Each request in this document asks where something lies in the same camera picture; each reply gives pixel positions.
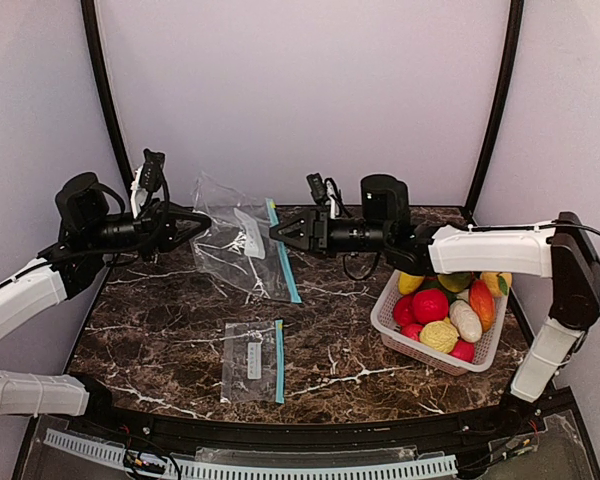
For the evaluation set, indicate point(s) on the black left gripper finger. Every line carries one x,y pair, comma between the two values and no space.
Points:
182,236
191,222

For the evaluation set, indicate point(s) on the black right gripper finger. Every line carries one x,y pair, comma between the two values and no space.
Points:
293,242
290,229

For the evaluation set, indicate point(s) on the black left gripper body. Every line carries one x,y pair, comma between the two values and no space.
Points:
156,227

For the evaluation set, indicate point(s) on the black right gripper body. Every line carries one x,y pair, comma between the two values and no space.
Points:
318,231

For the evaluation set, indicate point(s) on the large clear zip bag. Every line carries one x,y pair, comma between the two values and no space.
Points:
237,248

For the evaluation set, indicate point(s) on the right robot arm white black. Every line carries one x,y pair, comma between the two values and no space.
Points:
559,250

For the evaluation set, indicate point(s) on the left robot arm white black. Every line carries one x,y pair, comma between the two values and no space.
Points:
90,239

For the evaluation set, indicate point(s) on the small clear zip bag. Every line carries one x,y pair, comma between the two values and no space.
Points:
253,365

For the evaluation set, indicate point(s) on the red toy fruit left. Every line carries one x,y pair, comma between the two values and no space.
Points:
403,312

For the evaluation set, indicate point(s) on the red toy fruit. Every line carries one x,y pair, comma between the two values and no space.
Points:
403,312
464,351

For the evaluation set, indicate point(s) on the dark green toy pepper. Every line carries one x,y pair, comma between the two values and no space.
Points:
433,283

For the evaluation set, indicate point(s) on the red toy apple large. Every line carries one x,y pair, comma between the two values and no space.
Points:
430,305

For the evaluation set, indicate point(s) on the orange toy carrot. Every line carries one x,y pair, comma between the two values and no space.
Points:
482,303

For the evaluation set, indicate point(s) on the yellow toy pear with leaf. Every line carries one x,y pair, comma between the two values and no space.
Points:
498,283

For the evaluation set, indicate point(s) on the red toy fruit front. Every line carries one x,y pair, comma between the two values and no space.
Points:
464,351

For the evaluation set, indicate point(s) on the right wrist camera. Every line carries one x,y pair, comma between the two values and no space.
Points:
325,194

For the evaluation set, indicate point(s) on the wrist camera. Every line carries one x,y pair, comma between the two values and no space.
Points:
325,194
148,180

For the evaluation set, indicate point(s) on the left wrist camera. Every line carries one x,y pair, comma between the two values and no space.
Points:
148,180

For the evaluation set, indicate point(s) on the black front rail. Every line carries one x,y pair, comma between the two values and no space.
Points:
453,431

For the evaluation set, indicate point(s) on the black corner frame post left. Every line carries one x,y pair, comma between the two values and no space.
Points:
100,72

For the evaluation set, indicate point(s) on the black corner frame post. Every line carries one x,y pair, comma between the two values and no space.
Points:
501,91
100,72

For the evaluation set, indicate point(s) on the white slotted cable duct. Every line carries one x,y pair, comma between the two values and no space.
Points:
210,463

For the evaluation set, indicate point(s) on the black corner frame post right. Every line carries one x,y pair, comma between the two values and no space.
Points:
501,91

